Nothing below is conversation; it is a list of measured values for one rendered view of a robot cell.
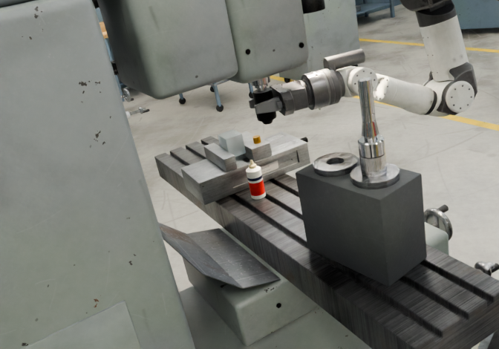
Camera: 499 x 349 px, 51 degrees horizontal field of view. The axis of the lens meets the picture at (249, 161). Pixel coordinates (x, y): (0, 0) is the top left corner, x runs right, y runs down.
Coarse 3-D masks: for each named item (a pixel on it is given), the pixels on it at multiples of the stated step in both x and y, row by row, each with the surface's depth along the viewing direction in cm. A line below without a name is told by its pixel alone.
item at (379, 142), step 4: (380, 136) 94; (360, 140) 94; (364, 140) 93; (376, 140) 92; (380, 140) 92; (384, 140) 93; (360, 144) 93; (364, 144) 92; (368, 144) 92; (372, 144) 92; (376, 144) 92; (380, 144) 92; (364, 148) 93; (368, 148) 92; (372, 148) 92
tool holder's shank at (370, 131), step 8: (360, 80) 89; (368, 80) 88; (360, 88) 89; (368, 88) 89; (360, 96) 90; (368, 96) 89; (360, 104) 91; (368, 104) 90; (368, 112) 90; (368, 120) 91; (368, 128) 92; (376, 128) 92; (368, 136) 92; (376, 136) 93
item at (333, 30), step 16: (336, 0) 561; (352, 0) 574; (464, 0) 642; (480, 0) 630; (496, 0) 619; (304, 16) 542; (320, 16) 554; (336, 16) 566; (352, 16) 579; (464, 16) 650; (480, 16) 638; (496, 16) 627; (320, 32) 558; (336, 32) 571; (352, 32) 584; (320, 48) 563; (336, 48) 577; (352, 48) 590; (304, 64) 562; (320, 64) 568; (288, 80) 606
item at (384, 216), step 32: (320, 160) 105; (352, 160) 103; (320, 192) 102; (352, 192) 94; (384, 192) 91; (416, 192) 95; (320, 224) 106; (352, 224) 98; (384, 224) 91; (416, 224) 97; (352, 256) 101; (384, 256) 94; (416, 256) 100
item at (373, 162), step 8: (384, 144) 93; (360, 152) 94; (368, 152) 92; (376, 152) 92; (384, 152) 93; (360, 160) 95; (368, 160) 93; (376, 160) 93; (384, 160) 94; (368, 168) 94; (376, 168) 93; (384, 168) 94; (368, 176) 94; (376, 176) 94
